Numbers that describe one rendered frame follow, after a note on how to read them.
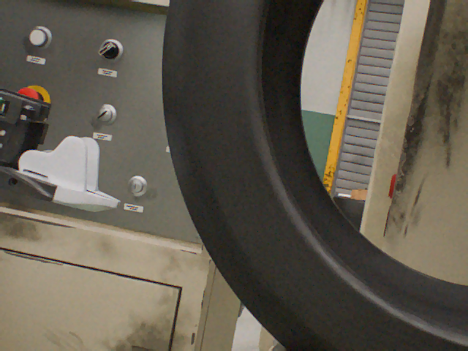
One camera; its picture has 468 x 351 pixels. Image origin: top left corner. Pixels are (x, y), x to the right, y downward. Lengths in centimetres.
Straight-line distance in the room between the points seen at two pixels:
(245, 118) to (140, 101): 82
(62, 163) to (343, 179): 1018
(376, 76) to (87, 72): 948
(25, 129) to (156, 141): 66
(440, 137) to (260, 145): 41
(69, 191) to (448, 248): 45
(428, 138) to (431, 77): 7
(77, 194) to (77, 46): 73
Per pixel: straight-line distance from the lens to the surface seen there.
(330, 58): 1113
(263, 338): 109
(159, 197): 151
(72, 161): 86
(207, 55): 73
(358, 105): 1097
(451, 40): 110
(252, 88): 71
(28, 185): 85
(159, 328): 148
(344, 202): 744
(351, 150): 1095
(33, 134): 91
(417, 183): 109
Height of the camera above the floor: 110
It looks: 3 degrees down
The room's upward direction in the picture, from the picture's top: 10 degrees clockwise
